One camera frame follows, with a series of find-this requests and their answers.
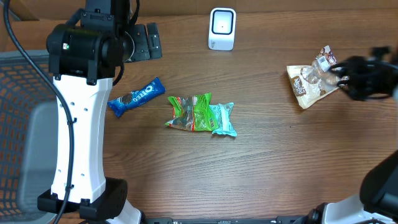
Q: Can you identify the grey plastic mesh basket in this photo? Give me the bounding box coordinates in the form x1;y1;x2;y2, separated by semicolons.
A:
1;51;58;223

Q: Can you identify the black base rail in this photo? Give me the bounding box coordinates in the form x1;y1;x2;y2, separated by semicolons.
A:
141;216;308;224

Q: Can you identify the beige cookie snack bag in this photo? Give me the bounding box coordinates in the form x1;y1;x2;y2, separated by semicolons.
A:
287;45;348;109

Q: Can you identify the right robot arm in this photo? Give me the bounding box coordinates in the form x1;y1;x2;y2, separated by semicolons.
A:
296;46;397;224

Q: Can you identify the green snack bag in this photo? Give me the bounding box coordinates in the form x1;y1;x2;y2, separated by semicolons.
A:
165;92;218;132

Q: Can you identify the teal snack packet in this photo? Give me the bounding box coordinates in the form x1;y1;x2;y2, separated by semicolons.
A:
210;102;237;137

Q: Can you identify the blue oreo packet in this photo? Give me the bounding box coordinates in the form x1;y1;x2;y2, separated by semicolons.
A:
108;77;165;118

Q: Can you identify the white barcode scanner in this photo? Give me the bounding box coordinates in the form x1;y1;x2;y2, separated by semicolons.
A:
208;7;236;51

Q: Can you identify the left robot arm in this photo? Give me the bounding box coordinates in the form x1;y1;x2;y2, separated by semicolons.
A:
37;1;144;223

